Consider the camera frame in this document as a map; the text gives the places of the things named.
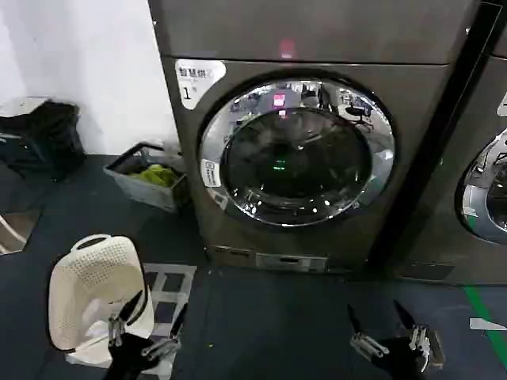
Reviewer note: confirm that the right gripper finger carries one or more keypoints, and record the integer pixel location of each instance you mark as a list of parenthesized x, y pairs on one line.
[(356, 322), (406, 316)]

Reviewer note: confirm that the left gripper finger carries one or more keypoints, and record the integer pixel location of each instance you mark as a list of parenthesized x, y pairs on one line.
[(126, 310), (176, 324)]

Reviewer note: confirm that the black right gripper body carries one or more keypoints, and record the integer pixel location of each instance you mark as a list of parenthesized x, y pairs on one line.
[(398, 358)]

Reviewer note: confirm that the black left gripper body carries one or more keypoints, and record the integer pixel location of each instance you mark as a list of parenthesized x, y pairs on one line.
[(126, 356)]

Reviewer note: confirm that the white cloth in basket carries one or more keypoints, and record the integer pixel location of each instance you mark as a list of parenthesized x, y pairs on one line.
[(95, 316)]

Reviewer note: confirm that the white checkered floor mat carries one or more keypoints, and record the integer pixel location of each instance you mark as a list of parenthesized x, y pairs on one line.
[(170, 285)]

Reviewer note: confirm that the white perforated laundry basket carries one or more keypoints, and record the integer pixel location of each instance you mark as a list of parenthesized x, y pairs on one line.
[(91, 273)]

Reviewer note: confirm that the green floor tape strip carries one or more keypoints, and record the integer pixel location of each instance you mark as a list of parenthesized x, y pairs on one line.
[(485, 316)]

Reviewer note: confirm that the white floor tape strip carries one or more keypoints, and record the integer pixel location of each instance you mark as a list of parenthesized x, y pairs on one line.
[(489, 324)]

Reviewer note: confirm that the grey dryer with partial door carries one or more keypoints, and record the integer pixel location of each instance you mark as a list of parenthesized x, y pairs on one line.
[(447, 221)]

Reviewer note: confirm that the grey storage box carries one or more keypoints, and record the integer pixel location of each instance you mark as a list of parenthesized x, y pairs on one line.
[(146, 194)]

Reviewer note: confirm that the chrome glass door partly seen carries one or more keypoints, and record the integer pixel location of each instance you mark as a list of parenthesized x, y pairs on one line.
[(489, 206)]

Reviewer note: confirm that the green cloth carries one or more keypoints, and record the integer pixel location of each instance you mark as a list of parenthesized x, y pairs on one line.
[(158, 174)]

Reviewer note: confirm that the small white door sticker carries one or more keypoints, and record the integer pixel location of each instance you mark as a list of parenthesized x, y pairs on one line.
[(211, 173)]

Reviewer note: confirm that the round chrome glass dryer door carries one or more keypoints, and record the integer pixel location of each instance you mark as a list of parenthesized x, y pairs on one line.
[(295, 158)]

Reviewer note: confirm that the black plastic crate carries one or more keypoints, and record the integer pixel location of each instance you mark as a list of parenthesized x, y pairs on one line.
[(43, 134)]

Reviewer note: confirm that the white number label sticker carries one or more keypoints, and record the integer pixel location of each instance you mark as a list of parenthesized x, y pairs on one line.
[(196, 77)]

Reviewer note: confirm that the grey front-loading dryer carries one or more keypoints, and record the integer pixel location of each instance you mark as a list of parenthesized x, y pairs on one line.
[(317, 35)]

